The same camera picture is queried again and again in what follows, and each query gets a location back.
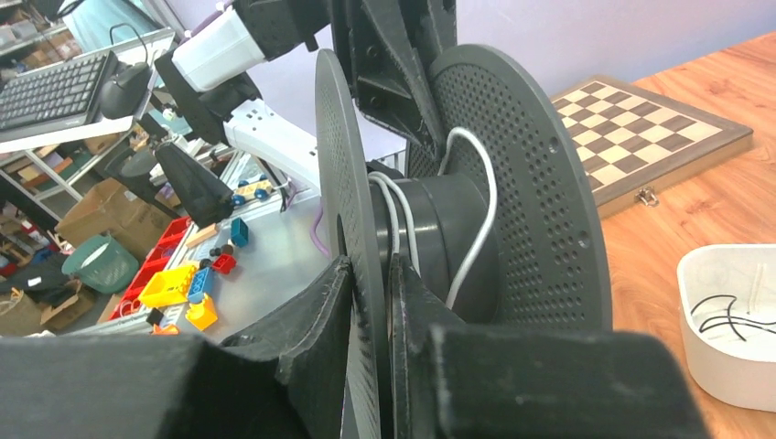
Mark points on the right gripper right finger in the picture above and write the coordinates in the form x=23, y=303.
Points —
x=457, y=380

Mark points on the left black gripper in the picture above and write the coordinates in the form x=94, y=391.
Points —
x=385, y=47

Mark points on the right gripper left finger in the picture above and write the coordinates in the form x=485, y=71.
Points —
x=281, y=377

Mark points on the black spool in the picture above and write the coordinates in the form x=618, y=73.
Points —
x=502, y=228

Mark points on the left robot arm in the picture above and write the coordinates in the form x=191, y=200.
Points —
x=206, y=74

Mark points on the yellow toy brick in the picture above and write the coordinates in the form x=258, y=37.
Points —
x=168, y=287

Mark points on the red plastic bin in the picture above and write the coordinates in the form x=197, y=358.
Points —
x=155, y=262

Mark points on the green plastic basket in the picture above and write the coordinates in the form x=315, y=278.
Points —
x=103, y=264

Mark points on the wooden chessboard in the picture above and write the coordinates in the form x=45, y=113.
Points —
x=635, y=143

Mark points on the cardboard box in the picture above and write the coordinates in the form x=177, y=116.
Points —
x=109, y=208

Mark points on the white oblong tray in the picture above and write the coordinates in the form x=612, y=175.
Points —
x=727, y=321

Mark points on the black computer mouse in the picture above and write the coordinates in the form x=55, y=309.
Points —
x=121, y=94

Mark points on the black computer keyboard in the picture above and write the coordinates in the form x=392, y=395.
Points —
x=55, y=98

